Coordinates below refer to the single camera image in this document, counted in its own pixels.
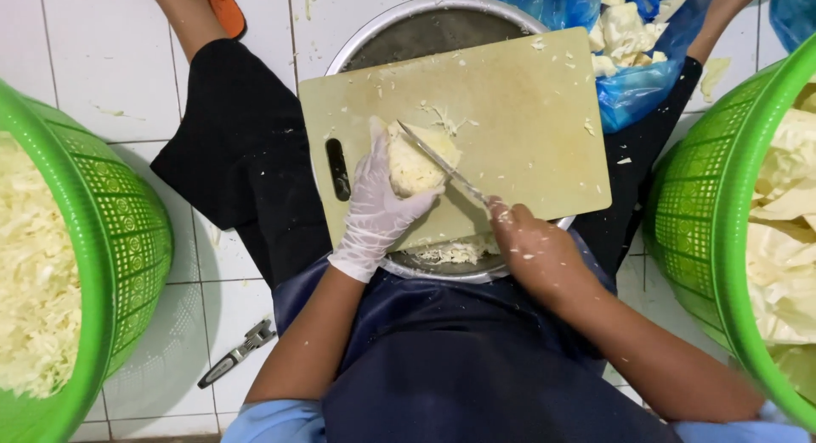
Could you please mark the kitchen knife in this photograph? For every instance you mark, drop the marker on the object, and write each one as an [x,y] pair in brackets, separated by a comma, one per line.
[443,163]

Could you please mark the cabbage chunk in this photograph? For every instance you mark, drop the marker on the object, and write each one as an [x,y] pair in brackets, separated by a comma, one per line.
[417,159]

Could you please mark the black and silver peeler tool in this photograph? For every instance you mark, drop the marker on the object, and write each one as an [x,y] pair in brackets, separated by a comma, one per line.
[237,354]

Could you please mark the cabbage leaf scrap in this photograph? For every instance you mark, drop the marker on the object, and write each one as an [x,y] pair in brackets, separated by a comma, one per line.
[713,76]

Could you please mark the orange sandal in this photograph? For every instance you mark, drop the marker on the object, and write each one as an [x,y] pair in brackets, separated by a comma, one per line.
[224,8]

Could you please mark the person's right fingers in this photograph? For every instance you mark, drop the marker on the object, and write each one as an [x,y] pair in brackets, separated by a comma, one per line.
[507,216]

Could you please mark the large metal basin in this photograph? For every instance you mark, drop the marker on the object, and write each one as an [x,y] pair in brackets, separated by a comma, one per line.
[440,28]

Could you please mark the person's right hand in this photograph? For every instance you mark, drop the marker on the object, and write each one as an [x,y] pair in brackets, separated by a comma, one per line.
[539,251]

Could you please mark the person's left hand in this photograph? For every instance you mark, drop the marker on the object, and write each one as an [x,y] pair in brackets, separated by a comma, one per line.
[373,210]

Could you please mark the green basket of cabbage leaves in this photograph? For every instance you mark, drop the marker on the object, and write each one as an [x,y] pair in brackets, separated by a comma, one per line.
[746,226]

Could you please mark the green basket of shredded cabbage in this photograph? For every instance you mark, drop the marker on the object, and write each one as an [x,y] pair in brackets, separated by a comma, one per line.
[64,264]

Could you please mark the beige plastic cutting board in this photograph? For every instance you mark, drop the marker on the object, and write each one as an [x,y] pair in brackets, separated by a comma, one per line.
[472,130]

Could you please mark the black trousers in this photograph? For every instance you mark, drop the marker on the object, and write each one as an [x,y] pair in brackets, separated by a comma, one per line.
[255,162]

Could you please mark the blue plastic bag of cabbage scraps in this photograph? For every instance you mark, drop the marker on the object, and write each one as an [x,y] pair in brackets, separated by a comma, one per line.
[628,60]

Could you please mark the dark blue apron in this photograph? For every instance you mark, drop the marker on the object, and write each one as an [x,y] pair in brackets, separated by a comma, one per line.
[459,366]

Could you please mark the shredded cabbage in basin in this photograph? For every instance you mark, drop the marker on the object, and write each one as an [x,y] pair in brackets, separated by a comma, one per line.
[456,250]

